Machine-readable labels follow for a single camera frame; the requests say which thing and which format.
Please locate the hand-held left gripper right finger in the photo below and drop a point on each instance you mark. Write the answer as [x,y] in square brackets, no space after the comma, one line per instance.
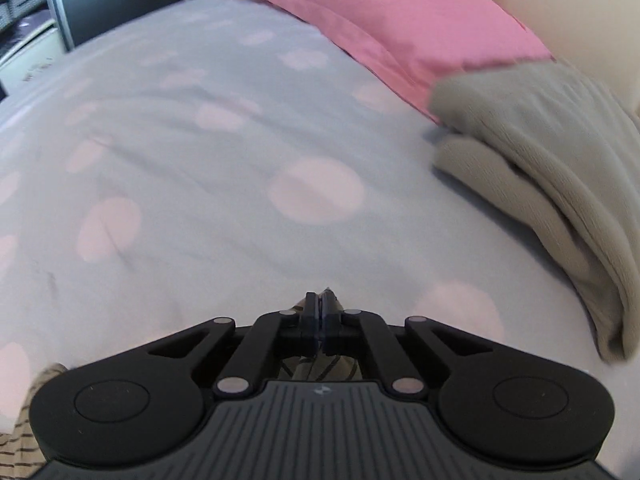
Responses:
[327,327]

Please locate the white storage shelf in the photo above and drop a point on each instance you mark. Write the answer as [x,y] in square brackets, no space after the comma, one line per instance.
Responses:
[22,20]

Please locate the pink pillow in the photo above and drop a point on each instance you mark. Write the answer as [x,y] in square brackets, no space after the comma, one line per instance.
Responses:
[400,20]

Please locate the folded grey blanket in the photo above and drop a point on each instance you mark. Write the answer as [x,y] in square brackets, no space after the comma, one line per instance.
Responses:
[575,160]

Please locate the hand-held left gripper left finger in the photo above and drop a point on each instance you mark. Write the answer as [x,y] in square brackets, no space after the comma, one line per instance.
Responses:
[312,327]

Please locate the tan striped shirt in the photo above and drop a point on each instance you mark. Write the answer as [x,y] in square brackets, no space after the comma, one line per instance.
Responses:
[15,452]

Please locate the cream padded headboard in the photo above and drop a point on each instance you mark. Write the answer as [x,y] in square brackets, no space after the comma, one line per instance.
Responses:
[575,5]

